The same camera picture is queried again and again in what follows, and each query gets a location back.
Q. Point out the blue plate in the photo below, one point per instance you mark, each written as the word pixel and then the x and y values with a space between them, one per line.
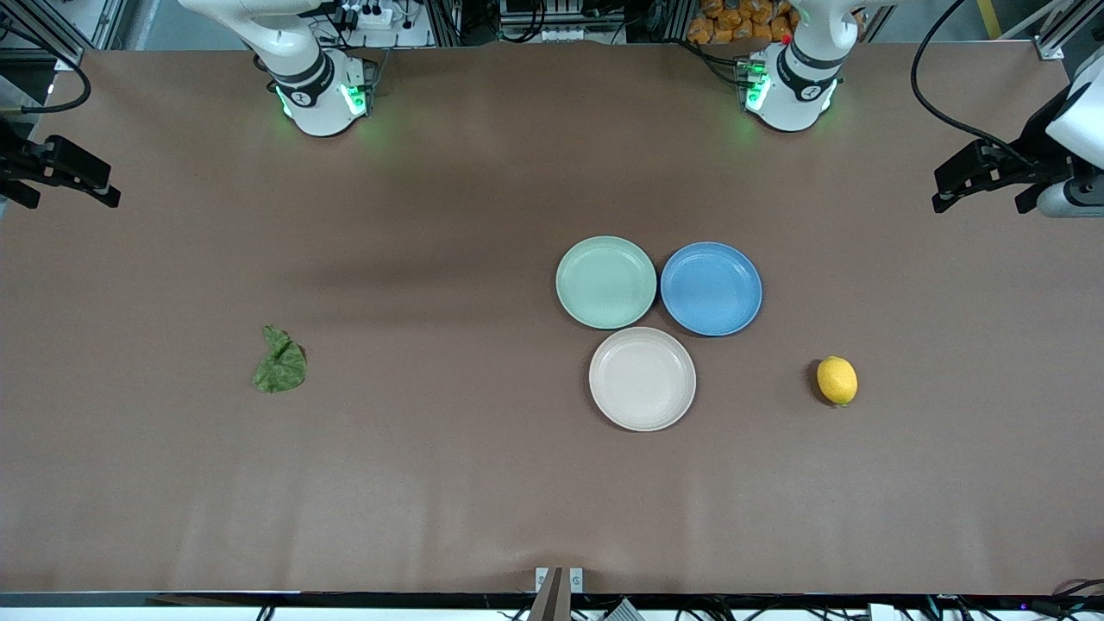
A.
pixel 711 288

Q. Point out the light green plate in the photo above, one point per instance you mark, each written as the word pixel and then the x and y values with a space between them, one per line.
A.
pixel 606 282

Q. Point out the yellow lemon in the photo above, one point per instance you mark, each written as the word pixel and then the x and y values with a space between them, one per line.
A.
pixel 837 380

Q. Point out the green lettuce leaf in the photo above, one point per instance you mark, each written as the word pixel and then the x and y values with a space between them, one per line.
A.
pixel 281 366

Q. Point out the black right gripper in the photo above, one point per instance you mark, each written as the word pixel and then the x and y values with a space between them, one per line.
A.
pixel 17 161

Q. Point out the aluminium frame profile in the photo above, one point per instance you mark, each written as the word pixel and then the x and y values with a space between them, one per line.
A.
pixel 60 30
pixel 1069 26

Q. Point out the white power strip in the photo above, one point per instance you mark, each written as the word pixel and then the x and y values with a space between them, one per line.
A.
pixel 373 13

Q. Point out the metal table edge bracket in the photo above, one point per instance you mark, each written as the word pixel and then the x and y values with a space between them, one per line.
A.
pixel 559 582

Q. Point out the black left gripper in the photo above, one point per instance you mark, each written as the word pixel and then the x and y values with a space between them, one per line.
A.
pixel 1031 141

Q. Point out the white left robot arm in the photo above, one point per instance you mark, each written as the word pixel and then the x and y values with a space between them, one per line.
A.
pixel 798 86

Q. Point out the beige white plate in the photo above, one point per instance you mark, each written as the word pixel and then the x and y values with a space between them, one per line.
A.
pixel 642 379

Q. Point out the bag of orange items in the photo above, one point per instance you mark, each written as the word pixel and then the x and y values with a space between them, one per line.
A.
pixel 742 21

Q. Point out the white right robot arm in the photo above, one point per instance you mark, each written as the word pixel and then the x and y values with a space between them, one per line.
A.
pixel 306 82

